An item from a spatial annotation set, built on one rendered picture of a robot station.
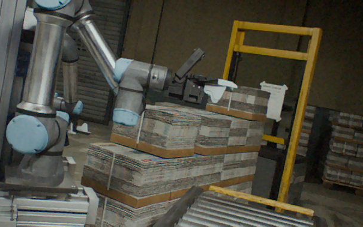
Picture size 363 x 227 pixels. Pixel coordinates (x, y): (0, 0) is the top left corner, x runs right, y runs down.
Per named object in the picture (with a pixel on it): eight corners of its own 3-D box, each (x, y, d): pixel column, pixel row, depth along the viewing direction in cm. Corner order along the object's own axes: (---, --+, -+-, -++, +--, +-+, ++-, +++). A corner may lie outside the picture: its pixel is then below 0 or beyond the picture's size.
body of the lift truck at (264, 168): (202, 223, 383) (219, 139, 378) (228, 214, 430) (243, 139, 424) (273, 251, 347) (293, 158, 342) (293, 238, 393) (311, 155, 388)
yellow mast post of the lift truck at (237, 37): (194, 215, 372) (233, 20, 361) (199, 214, 380) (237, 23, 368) (203, 218, 367) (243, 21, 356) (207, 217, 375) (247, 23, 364)
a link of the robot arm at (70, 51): (83, 31, 211) (84, 107, 241) (62, 27, 212) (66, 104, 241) (75, 42, 202) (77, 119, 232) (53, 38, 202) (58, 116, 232)
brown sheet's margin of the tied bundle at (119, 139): (109, 140, 229) (111, 133, 228) (141, 140, 253) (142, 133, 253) (132, 147, 220) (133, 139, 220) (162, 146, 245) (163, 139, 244)
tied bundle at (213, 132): (152, 141, 263) (159, 105, 261) (177, 140, 288) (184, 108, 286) (203, 156, 243) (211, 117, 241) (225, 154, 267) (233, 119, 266)
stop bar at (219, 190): (209, 188, 177) (209, 184, 177) (312, 214, 168) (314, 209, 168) (207, 190, 174) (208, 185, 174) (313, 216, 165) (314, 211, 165)
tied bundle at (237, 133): (177, 140, 287) (183, 108, 286) (198, 140, 312) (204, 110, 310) (225, 154, 267) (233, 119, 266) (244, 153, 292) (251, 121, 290)
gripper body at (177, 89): (201, 105, 127) (163, 97, 127) (207, 78, 127) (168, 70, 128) (203, 104, 119) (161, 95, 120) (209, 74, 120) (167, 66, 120)
